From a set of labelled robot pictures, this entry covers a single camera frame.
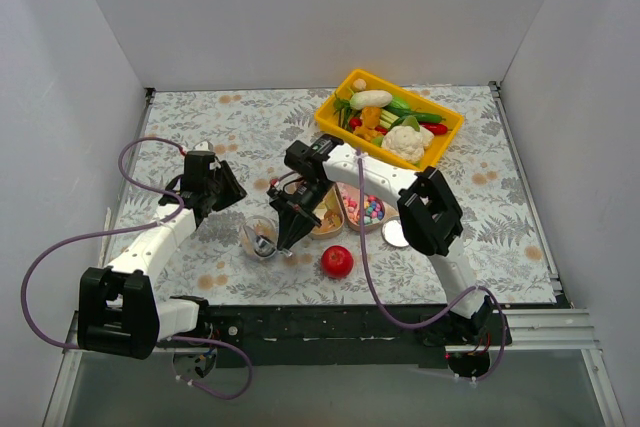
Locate beige tray gummy candies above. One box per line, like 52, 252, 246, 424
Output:
309, 186, 345, 240

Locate clear glass jar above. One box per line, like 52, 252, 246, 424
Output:
239, 215, 277, 262

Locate pink tray colourful candies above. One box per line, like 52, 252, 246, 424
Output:
336, 183, 387, 232

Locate silver jar lid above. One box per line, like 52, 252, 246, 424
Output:
381, 217, 409, 248

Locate metal scoop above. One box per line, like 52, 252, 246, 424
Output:
250, 235, 293, 260

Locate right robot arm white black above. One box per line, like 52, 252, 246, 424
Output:
268, 134, 501, 345

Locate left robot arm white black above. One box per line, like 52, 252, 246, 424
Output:
77, 142, 246, 359

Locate red apple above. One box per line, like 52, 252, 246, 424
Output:
321, 245, 354, 279

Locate yellow plastic bin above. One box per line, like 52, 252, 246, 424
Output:
314, 69, 464, 170

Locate orange yellow pepper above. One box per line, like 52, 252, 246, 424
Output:
354, 107, 382, 141

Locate white eggplant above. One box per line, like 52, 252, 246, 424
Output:
349, 90, 393, 111

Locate white cauliflower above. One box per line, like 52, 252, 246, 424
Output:
381, 125, 434, 164

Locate small beige mushroom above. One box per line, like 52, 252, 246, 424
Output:
352, 78, 367, 91

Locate green cucumber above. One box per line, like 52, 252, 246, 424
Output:
385, 106, 445, 123

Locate red chili pepper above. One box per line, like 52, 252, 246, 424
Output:
421, 122, 449, 136

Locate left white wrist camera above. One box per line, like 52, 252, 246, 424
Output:
191, 141, 214, 152

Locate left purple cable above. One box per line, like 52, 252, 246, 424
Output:
20, 136, 254, 401

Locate purple cable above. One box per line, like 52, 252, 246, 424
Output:
20, 136, 254, 401
353, 149, 509, 381

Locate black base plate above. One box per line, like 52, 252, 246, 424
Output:
202, 303, 512, 369

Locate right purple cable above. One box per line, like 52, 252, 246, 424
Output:
353, 149, 509, 381

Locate aluminium rail frame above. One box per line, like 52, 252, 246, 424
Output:
43, 81, 625, 426

